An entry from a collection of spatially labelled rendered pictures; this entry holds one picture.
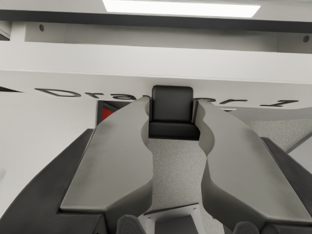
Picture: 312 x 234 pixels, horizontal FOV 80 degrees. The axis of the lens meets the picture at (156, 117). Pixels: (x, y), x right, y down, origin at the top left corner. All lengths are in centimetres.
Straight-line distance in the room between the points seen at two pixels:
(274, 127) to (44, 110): 110
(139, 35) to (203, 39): 7
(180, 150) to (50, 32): 92
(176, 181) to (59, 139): 84
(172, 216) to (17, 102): 94
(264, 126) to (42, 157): 107
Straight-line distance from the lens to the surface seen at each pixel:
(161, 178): 107
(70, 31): 24
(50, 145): 32
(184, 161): 106
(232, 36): 23
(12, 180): 35
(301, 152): 126
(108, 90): 16
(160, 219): 112
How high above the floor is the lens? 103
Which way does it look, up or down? 86 degrees down
